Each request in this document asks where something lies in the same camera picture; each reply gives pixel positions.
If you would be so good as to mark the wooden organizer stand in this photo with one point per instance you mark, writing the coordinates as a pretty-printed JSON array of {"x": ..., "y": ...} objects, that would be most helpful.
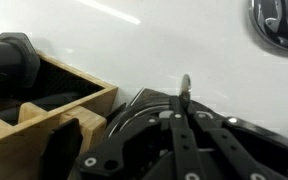
[{"x": 90, "y": 121}]

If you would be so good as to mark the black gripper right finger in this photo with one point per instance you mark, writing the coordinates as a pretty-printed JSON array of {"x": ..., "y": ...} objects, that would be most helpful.
[{"x": 244, "y": 150}]

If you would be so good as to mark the black plastic scoop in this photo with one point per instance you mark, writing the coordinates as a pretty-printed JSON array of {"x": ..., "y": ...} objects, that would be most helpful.
[{"x": 62, "y": 150}]

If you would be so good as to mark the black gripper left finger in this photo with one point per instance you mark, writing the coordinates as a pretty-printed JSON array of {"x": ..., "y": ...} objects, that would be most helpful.
[{"x": 180, "y": 150}]

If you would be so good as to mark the black coffee press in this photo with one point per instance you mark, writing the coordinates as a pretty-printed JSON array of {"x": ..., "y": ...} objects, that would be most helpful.
[{"x": 7, "y": 63}]

